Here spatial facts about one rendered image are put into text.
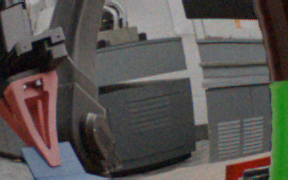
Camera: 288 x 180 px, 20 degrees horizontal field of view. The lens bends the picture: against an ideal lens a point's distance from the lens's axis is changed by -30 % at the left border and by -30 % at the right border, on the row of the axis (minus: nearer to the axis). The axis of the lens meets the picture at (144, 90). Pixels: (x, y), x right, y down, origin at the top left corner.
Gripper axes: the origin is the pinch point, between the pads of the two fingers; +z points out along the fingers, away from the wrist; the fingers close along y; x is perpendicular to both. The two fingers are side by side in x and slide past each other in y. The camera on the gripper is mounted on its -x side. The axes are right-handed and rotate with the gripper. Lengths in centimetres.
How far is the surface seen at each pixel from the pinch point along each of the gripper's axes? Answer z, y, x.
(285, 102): 11, 43, -27
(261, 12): 9, 43, -27
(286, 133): 12, 42, -27
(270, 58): 10, 43, -27
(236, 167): 5.6, -2.4, 24.1
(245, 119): -78, -335, 455
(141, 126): -132, -465, 498
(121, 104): -149, -460, 485
